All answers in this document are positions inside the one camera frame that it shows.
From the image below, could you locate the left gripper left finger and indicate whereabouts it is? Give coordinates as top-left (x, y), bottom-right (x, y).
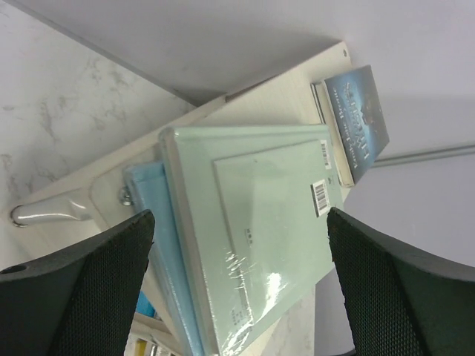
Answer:
top-left (1, 210), bottom-right (155, 355)

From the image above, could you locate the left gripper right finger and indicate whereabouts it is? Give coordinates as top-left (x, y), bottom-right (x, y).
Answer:
top-left (327, 208), bottom-right (474, 355)

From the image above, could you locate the light blue cat book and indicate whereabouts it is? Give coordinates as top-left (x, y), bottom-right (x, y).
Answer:
top-left (123, 161), bottom-right (205, 355)

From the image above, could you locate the pale green book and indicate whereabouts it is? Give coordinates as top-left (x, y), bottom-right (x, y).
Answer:
top-left (159, 125), bottom-right (343, 355)

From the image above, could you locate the dark blue Wuthering Heights book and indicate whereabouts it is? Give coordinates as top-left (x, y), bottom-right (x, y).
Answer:
top-left (310, 65), bottom-right (390, 188)

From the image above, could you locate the bright blue book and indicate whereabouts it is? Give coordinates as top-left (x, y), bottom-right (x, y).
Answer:
top-left (136, 291), bottom-right (155, 318)

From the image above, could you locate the yellow book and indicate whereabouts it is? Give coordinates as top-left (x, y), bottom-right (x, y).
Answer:
top-left (134, 339), bottom-right (153, 356)

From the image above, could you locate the white two-tier shelf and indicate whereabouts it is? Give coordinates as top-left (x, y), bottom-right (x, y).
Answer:
top-left (4, 43), bottom-right (351, 355)

